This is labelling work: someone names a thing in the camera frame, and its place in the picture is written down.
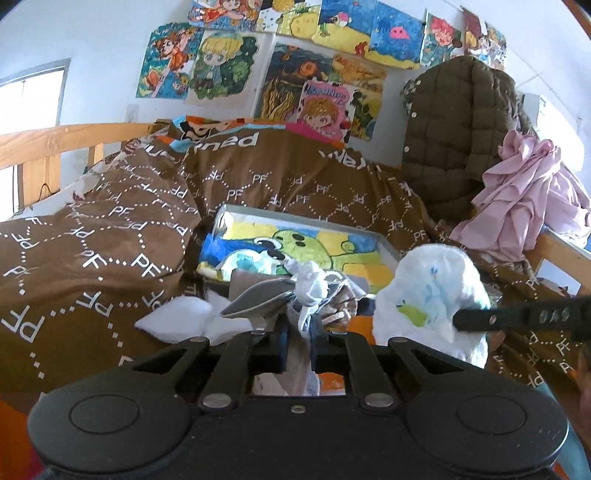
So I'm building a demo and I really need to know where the orange ribbed sock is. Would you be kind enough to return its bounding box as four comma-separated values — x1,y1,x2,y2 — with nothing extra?
318,372,346,396

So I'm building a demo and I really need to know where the grey white sock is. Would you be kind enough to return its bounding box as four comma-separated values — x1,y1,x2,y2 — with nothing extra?
221,265,369,334

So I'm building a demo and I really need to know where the white printed soft cloth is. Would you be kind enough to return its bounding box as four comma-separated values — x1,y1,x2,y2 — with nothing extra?
373,244,491,368

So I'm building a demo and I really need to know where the frog painted storage box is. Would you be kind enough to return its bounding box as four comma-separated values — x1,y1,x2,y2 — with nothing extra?
197,205,401,294

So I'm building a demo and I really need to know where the pink crumpled garment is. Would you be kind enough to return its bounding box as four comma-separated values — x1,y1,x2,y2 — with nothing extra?
450,130,590,263

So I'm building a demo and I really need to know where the brown PF patterned duvet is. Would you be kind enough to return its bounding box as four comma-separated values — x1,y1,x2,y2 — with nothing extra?
0,124,583,398

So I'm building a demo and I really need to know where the olive quilted jacket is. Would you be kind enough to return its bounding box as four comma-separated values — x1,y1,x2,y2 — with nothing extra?
402,56,531,222

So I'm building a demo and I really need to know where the colourful cartoon pillow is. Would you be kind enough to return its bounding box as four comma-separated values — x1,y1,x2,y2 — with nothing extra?
156,115,346,147

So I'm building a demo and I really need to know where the pink cartoon boy painting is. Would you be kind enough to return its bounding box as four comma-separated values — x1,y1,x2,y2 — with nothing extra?
295,80,356,143

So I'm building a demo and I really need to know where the desert landscape painting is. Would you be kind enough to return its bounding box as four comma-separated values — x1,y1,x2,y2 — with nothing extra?
332,53,387,141

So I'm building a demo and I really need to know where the blond boy cartoon painting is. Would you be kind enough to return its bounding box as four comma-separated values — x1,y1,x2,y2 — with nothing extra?
185,30,269,109

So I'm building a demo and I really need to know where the starry night style painting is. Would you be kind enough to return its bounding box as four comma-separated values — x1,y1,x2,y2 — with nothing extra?
254,43,332,122

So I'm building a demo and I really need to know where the red hair face painting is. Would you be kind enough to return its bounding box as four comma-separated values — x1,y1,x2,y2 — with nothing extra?
421,13,464,68

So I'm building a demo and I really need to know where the orange girl blue painting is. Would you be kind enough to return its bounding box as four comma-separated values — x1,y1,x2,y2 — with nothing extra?
135,22,204,101

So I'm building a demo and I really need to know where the pink blob blue painting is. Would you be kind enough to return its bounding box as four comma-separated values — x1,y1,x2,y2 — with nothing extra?
367,2,425,69

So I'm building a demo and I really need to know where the blue sea yellow sand painting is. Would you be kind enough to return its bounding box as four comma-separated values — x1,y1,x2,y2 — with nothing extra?
311,0,378,56

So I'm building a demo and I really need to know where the black yellow moon painting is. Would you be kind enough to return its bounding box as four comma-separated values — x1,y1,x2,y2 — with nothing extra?
256,0,322,40

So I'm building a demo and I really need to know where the red hair girl painting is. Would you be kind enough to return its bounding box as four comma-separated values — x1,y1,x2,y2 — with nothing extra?
187,0,262,31

